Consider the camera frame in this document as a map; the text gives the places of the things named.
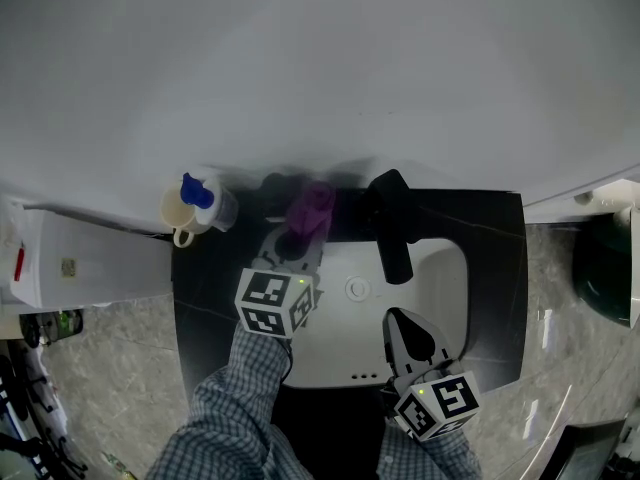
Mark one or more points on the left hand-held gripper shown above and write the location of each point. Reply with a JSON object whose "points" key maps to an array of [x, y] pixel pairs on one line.
{"points": [[265, 293]]}

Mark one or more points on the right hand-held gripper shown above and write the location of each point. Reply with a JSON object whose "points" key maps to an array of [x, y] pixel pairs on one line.
{"points": [[440, 403]]}

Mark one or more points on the purple cloth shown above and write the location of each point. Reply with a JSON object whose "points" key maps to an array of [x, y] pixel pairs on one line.
{"points": [[311, 208]]}

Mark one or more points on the person's left forearm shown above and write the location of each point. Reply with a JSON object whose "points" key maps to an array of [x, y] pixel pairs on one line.
{"points": [[235, 408]]}

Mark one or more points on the person's right forearm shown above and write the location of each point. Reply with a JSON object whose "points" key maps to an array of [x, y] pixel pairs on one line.
{"points": [[425, 458]]}

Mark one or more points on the white appliance box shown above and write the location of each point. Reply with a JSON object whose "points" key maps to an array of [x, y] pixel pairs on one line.
{"points": [[100, 263]]}

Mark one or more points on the white sink basin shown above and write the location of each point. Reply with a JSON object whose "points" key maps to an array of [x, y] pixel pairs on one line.
{"points": [[350, 348]]}

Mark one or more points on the sink drain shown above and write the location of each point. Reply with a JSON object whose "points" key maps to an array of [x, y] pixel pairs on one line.
{"points": [[358, 288]]}

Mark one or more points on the clear plastic cup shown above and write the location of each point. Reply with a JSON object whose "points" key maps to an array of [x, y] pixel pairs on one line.
{"points": [[227, 210]]}

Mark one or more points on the black faucet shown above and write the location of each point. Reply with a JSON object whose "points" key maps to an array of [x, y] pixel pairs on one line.
{"points": [[392, 228]]}

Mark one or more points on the cream mug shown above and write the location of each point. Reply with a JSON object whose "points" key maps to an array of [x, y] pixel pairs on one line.
{"points": [[177, 213]]}

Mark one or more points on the dark green bin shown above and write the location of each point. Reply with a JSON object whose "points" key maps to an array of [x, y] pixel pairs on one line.
{"points": [[600, 273]]}

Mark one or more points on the dark laptop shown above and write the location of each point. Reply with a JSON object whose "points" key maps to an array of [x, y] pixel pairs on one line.
{"points": [[590, 453]]}

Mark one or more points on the green and black device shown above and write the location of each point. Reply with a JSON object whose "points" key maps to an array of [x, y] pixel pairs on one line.
{"points": [[55, 324]]}

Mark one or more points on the black and white equipment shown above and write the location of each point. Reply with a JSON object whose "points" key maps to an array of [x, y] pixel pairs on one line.
{"points": [[35, 418]]}

